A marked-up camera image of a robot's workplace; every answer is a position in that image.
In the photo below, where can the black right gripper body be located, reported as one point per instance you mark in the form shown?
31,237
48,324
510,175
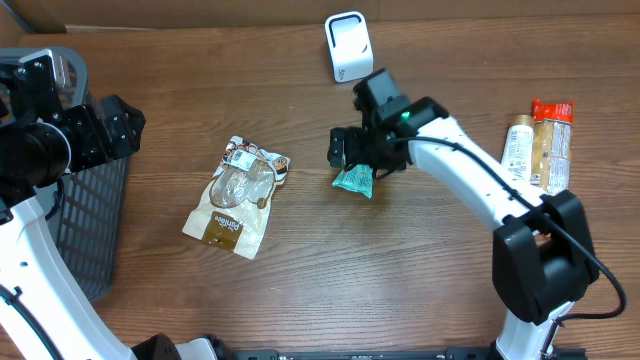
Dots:
368,148

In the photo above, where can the mint green wipes packet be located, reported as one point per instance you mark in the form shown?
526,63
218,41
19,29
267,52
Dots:
359,180

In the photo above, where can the white tube with gold cap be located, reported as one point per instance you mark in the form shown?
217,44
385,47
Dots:
518,149

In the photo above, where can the brown clear snack bag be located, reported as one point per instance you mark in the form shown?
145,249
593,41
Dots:
234,208

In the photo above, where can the orange spaghetti packet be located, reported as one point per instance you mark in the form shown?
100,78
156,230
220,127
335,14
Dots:
551,158

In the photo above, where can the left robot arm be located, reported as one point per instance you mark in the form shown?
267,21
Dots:
47,315

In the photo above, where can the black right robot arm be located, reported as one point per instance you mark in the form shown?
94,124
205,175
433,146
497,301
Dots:
542,247

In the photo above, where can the white barcode scanner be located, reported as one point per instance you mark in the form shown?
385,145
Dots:
349,46

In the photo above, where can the grey plastic mesh basket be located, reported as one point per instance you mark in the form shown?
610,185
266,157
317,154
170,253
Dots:
95,210

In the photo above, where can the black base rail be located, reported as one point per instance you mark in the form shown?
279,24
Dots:
455,353

